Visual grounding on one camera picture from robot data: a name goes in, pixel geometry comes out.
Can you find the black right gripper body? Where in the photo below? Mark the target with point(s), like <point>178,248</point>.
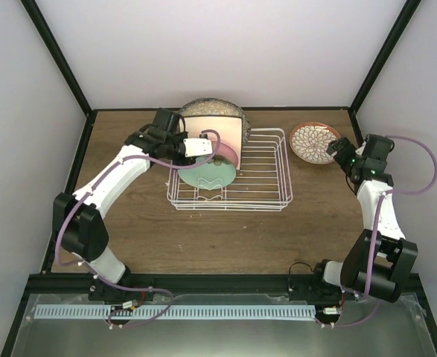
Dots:
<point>347,164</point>

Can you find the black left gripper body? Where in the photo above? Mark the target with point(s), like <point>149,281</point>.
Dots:
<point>171,147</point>

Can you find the teal plate with flower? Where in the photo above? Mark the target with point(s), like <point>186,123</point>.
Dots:
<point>216,174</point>

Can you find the floral plate with orange rim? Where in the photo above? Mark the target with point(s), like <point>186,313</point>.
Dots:
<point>309,141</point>

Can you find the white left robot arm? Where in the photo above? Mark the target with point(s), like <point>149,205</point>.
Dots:
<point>78,218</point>

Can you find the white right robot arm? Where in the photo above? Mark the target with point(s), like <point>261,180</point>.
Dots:
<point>381,260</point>

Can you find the dark speckled round plate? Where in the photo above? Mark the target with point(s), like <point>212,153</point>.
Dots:
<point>210,106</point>

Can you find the pink round plate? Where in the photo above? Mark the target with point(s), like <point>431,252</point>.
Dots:
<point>226,155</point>

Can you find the cream square plate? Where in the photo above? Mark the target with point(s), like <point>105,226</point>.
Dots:
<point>229,128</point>

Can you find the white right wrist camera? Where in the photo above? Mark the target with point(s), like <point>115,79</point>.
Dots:
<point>359,151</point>

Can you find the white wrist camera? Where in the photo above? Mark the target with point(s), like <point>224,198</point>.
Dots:
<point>197,147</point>
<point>359,151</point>

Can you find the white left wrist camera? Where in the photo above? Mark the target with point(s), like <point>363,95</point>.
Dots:
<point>197,147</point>

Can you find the white wire dish rack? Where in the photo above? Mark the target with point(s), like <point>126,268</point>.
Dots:
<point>262,183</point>

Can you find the black right frame post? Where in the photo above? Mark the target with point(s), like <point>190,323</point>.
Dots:
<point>396,32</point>

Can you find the black frame post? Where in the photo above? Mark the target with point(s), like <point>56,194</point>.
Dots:
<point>396,32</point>
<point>48,38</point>

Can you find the black left frame post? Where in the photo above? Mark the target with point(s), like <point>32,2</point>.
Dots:
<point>48,38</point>

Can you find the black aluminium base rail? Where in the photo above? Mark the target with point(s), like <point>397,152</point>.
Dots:
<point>296,286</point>

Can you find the white slotted cable duct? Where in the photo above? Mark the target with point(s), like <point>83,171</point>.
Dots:
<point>178,312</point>

